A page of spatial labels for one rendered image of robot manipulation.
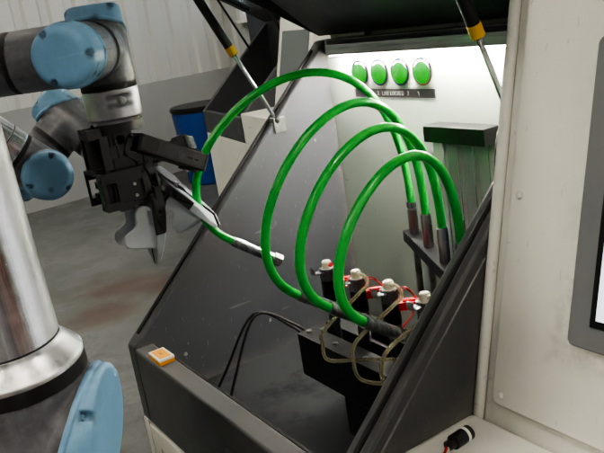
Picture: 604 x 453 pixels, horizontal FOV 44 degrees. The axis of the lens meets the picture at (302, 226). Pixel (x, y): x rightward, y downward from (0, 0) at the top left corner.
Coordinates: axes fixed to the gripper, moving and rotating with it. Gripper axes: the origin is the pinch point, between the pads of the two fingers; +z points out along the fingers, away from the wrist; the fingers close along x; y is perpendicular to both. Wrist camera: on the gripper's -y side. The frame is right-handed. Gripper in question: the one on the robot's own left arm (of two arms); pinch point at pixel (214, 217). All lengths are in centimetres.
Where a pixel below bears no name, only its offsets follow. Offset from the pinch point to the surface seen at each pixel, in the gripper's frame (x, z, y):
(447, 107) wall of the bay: -8.0, 19.6, -40.0
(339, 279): 30.3, 20.8, -8.6
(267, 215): 18.9, 7.8, -8.1
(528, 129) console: 35, 27, -37
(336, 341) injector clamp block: 2.9, 29.1, 3.1
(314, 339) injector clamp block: 0.3, 26.2, 5.7
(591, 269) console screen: 43, 41, -28
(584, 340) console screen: 42, 46, -22
